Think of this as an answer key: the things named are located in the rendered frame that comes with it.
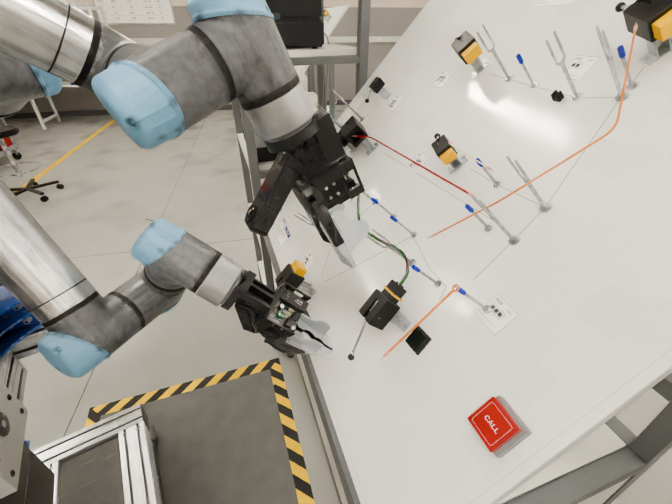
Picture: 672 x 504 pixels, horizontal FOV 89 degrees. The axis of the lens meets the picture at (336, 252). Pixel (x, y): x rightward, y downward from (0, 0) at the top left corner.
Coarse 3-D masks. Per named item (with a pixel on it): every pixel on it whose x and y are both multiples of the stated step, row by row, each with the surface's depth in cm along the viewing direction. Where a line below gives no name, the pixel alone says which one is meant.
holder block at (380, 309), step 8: (376, 296) 63; (384, 296) 63; (368, 304) 64; (376, 304) 63; (384, 304) 61; (392, 304) 62; (360, 312) 65; (368, 312) 64; (376, 312) 62; (384, 312) 62; (392, 312) 63; (368, 320) 62; (376, 320) 62; (384, 320) 63
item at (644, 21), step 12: (648, 0) 50; (660, 0) 48; (624, 12) 52; (636, 12) 50; (648, 12) 49; (660, 12) 48; (648, 24) 49; (648, 36) 50; (648, 48) 55; (660, 48) 54; (648, 60) 55
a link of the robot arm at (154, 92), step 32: (192, 32) 32; (128, 64) 30; (160, 64) 31; (192, 64) 32; (224, 64) 33; (128, 96) 30; (160, 96) 31; (192, 96) 32; (224, 96) 35; (128, 128) 31; (160, 128) 32
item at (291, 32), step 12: (276, 0) 115; (288, 0) 116; (300, 0) 118; (312, 0) 119; (276, 12) 117; (288, 12) 118; (300, 12) 119; (312, 12) 121; (276, 24) 119; (288, 24) 120; (300, 24) 121; (312, 24) 122; (288, 36) 122; (300, 36) 123; (312, 36) 124
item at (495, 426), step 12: (480, 408) 48; (492, 408) 47; (504, 408) 46; (480, 420) 47; (492, 420) 46; (504, 420) 45; (480, 432) 46; (492, 432) 45; (504, 432) 44; (516, 432) 44; (492, 444) 45; (504, 444) 45
